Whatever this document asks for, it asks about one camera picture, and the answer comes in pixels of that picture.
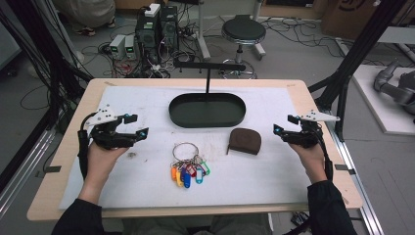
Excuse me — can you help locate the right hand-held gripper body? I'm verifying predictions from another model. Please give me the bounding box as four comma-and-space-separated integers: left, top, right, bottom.
282, 110, 342, 150

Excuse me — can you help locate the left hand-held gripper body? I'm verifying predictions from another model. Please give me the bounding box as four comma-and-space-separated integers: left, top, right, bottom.
85, 104, 131, 152

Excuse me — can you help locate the brown pouch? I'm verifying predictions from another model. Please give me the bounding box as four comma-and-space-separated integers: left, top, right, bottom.
225, 127, 263, 157

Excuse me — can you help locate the key ring with coloured tags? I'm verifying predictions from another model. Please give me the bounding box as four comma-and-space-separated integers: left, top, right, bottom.
169, 141, 211, 190

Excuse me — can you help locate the black oval tray with hanger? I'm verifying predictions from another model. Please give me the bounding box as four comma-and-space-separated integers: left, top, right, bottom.
168, 61, 247, 129

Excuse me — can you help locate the person's left hand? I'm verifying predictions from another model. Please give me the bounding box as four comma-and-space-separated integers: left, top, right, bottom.
85, 140, 130, 188

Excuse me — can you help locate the person's right hand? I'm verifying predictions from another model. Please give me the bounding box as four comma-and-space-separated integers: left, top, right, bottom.
288, 142, 328, 184

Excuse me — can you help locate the black tape piece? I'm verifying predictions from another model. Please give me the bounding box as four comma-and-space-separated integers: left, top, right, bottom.
334, 164, 357, 176
43, 164, 63, 174

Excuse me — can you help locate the white table mat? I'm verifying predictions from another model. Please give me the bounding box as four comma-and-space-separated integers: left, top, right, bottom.
58, 85, 311, 211

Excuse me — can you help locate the grey power supply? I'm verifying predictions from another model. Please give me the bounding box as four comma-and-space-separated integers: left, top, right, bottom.
124, 34, 138, 61
109, 33, 127, 61

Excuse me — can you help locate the white platform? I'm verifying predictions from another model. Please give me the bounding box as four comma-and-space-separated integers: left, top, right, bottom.
351, 64, 415, 137

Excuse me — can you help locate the black computer tower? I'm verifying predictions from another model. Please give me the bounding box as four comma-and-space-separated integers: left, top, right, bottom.
160, 5, 180, 54
134, 12, 161, 64

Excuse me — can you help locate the black round stool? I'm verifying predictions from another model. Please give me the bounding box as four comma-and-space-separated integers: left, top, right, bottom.
220, 14, 267, 80

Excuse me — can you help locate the white box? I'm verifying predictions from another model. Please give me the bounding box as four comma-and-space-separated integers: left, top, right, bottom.
143, 3, 161, 19

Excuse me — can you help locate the white table leg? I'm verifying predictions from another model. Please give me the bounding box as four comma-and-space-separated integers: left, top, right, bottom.
195, 0, 212, 62

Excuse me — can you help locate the cardboard box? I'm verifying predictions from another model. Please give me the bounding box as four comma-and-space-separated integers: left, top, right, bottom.
320, 0, 415, 41

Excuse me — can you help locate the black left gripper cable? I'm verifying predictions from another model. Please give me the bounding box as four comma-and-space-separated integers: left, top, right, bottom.
76, 112, 98, 181

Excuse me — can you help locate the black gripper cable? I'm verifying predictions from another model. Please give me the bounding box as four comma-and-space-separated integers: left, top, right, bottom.
309, 125, 335, 182
76, 112, 98, 181

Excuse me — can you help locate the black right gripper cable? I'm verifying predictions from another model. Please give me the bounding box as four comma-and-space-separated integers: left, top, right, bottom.
309, 125, 335, 182

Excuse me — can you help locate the aluminium rail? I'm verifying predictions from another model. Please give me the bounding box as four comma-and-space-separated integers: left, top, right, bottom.
0, 128, 57, 218
325, 121, 387, 235

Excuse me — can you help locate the black frame stand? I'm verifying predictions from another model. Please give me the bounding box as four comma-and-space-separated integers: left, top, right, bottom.
307, 0, 410, 142
0, 0, 94, 135

